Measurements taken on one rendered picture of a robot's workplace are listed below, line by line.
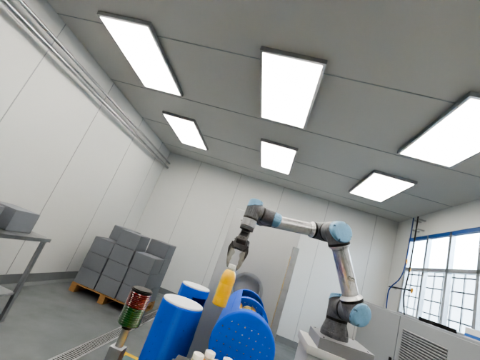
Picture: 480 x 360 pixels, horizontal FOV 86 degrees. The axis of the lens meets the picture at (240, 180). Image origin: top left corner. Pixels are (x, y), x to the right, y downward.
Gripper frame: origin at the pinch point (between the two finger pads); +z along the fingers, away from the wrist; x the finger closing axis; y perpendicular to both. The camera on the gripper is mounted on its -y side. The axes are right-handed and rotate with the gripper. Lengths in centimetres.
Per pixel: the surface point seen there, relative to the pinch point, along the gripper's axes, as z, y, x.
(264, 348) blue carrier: 26.1, -1.9, -24.8
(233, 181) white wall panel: -199, 499, 136
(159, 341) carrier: 56, 47, 32
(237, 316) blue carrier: 18.7, -3.4, -9.9
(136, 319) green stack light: 23, -50, 14
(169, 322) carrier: 44, 47, 31
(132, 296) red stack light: 18, -51, 18
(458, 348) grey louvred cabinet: -4, 103, -163
